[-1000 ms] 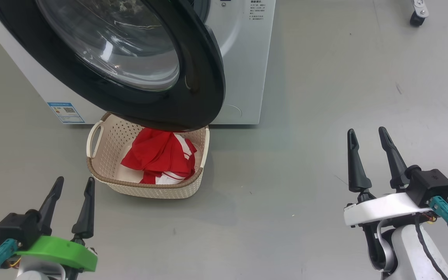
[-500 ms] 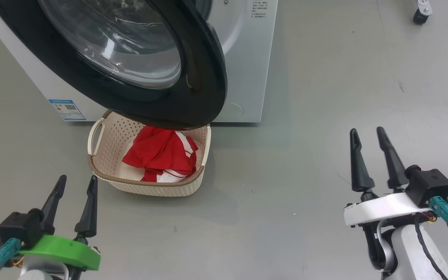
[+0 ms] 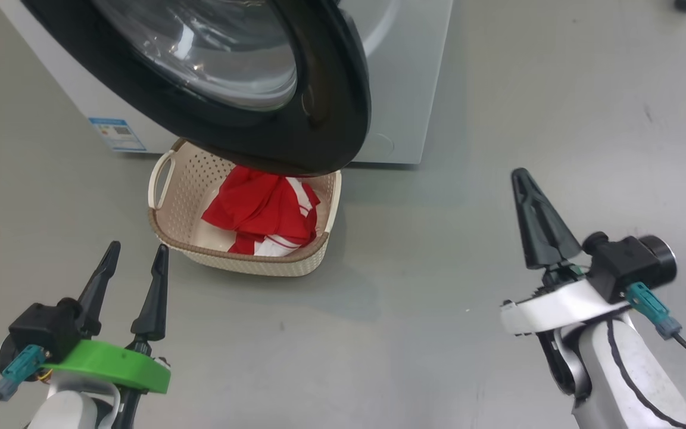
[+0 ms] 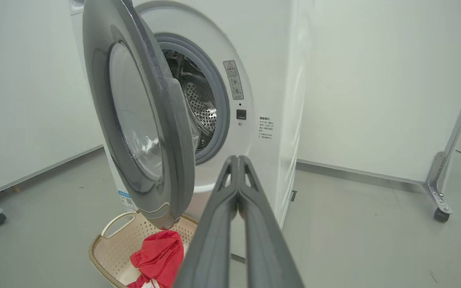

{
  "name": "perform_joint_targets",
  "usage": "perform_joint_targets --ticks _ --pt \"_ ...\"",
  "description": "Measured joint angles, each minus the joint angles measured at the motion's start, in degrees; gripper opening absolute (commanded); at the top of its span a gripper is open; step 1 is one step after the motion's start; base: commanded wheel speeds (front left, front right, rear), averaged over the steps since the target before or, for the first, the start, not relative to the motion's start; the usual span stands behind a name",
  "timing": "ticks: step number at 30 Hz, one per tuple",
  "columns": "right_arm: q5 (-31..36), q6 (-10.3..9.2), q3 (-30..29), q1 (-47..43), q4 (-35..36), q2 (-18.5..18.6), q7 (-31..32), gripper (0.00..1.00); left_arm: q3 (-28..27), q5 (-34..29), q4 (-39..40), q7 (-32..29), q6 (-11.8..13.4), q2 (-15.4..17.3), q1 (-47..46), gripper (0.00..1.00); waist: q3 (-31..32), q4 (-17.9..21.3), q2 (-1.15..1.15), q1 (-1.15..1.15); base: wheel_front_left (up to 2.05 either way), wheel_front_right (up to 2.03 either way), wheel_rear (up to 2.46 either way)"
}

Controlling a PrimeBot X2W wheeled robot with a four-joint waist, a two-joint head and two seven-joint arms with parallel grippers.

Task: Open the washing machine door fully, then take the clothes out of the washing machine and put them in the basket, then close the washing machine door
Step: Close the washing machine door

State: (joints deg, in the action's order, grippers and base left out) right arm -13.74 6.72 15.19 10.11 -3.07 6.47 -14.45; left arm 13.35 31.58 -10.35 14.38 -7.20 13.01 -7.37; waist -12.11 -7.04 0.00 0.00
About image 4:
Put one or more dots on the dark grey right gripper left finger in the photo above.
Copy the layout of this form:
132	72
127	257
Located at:
210	248

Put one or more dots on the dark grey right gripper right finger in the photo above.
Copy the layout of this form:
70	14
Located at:
268	248

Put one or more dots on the red and white garment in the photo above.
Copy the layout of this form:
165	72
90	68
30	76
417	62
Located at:
158	256

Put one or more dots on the dark round glass washer door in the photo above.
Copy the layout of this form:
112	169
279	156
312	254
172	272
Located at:
102	120

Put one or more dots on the cream perforated laundry basket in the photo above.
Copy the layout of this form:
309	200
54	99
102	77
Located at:
114	248

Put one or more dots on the white front-load washing machine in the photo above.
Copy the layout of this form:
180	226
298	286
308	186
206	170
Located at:
270	60

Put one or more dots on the blue energy label sticker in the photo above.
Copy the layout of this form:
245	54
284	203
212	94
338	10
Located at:
127	200

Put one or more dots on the black text notice sticker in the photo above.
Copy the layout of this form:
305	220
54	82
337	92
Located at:
266	128

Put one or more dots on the grey warning sticker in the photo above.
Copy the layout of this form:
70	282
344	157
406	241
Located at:
233	80

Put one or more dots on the white partition panel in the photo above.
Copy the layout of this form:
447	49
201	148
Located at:
374	80
22	88

